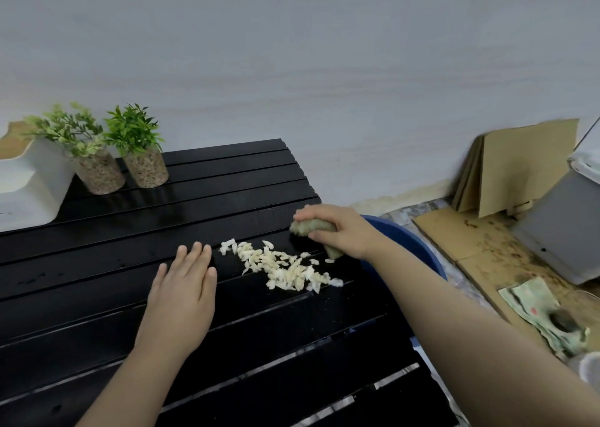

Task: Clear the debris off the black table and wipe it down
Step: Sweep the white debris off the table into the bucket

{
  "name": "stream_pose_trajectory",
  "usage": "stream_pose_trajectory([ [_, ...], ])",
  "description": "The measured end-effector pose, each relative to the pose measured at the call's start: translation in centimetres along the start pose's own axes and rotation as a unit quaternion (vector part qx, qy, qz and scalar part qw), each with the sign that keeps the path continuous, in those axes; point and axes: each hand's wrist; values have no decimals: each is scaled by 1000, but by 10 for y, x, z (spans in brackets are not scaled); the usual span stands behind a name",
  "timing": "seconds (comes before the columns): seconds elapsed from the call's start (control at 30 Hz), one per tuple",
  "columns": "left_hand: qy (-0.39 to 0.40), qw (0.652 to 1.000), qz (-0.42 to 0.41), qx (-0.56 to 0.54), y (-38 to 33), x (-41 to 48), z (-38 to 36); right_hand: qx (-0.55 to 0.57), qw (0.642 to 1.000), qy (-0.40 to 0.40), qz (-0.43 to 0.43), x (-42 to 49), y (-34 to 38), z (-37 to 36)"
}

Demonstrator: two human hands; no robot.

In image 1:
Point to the person's right hand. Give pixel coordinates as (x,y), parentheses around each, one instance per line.
(356,234)

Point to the person's left hand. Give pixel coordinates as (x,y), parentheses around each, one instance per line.
(180,305)

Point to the white paper scraps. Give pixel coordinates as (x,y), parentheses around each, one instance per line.
(281,272)

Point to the white tissue box wooden lid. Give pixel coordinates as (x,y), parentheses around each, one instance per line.
(33,192)

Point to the person's right forearm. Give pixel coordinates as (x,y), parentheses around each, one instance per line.
(468,342)

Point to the black slatted table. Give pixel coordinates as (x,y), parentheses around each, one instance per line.
(140,216)

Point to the blue plastic bucket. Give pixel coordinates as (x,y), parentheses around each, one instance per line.
(412,248)

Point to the flat stained cardboard sheet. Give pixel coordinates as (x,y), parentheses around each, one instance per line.
(468,244)

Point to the dark green potted plant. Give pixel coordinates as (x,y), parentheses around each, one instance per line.
(147,169)

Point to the pale green potted plant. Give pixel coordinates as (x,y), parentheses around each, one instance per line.
(100,176)

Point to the green patterned cloth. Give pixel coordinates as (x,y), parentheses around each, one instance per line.
(529,300)

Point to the upright brown cardboard sheets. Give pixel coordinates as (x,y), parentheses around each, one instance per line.
(529,164)

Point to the grey bin white lid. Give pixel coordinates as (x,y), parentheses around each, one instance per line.
(562,234)

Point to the thin black rod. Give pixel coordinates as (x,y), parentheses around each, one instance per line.
(590,131)

